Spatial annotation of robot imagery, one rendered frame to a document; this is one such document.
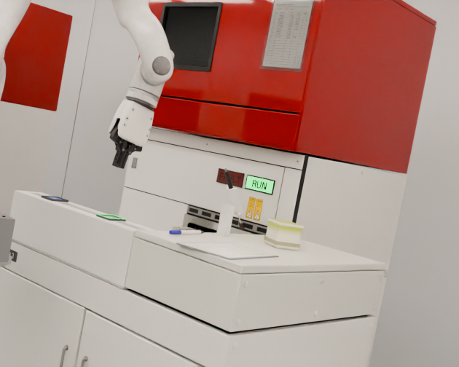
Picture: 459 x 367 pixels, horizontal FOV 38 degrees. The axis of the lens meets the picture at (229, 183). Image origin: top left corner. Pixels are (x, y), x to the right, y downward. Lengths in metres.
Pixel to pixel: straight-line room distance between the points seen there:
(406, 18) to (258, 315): 1.39
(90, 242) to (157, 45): 0.53
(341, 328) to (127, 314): 0.55
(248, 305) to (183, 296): 0.16
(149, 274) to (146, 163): 1.03
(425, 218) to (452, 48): 0.86
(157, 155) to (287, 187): 0.62
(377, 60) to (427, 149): 1.22
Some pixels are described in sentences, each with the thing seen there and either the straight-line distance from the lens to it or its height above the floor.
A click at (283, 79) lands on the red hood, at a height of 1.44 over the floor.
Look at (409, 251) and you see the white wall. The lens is 3.54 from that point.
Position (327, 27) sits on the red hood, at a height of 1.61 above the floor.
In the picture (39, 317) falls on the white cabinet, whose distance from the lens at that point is 1.95.
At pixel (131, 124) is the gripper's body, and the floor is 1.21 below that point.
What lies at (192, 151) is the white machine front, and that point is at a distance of 2.39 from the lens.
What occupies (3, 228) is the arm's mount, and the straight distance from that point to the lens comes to 1.73.
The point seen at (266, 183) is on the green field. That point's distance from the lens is 2.16.
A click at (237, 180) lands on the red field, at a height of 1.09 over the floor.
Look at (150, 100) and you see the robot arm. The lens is 1.75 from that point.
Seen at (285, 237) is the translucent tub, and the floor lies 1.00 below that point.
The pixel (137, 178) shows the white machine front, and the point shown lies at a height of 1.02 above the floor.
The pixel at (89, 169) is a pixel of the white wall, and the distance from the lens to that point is 5.30.
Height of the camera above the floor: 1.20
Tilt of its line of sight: 3 degrees down
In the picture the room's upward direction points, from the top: 11 degrees clockwise
